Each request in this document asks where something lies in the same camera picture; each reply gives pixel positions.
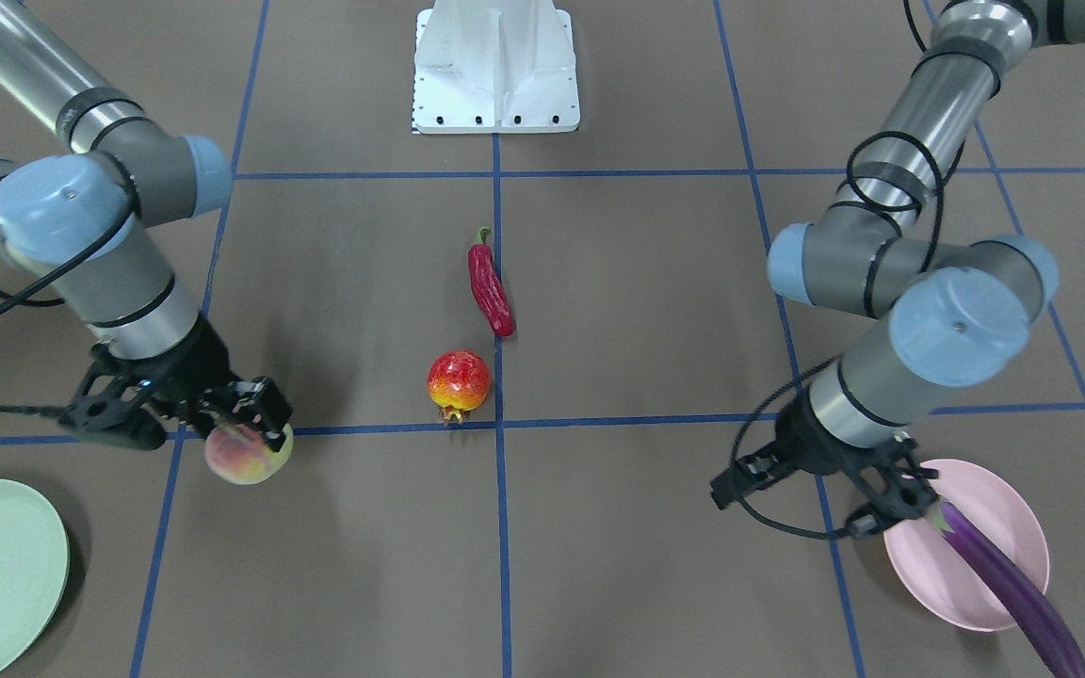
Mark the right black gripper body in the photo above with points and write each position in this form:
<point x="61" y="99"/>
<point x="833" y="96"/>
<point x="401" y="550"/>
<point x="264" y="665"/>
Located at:
<point x="204" y="365"/>

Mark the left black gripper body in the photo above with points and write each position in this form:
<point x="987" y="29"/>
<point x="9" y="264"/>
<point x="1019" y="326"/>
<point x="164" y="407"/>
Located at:
<point x="846" y="455"/>

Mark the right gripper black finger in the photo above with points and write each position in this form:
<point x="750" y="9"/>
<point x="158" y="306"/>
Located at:
<point x="235" y="420"/>
<point x="259" y="405"/>

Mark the peach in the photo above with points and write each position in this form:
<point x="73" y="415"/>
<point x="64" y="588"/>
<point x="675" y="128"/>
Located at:
<point x="242" y="455"/>

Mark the red pomegranate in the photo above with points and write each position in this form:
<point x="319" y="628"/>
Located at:
<point x="458" y="382"/>

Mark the purple eggplant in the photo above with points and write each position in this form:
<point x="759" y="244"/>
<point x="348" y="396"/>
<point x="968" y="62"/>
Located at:
<point x="1039" y="621"/>

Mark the red chili pepper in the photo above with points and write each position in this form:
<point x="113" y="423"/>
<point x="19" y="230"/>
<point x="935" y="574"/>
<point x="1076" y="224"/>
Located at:
<point x="485" y="285"/>

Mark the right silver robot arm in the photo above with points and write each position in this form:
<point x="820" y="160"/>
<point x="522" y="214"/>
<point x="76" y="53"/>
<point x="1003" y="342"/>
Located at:
<point x="79" y="223"/>

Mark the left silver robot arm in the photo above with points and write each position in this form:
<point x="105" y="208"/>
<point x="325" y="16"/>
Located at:
<point x="945" y="318"/>

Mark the pink plate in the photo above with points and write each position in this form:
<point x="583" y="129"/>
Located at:
<point x="939" y="578"/>

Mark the white pedestal base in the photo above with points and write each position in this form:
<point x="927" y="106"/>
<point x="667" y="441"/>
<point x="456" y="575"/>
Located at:
<point x="494" y="67"/>

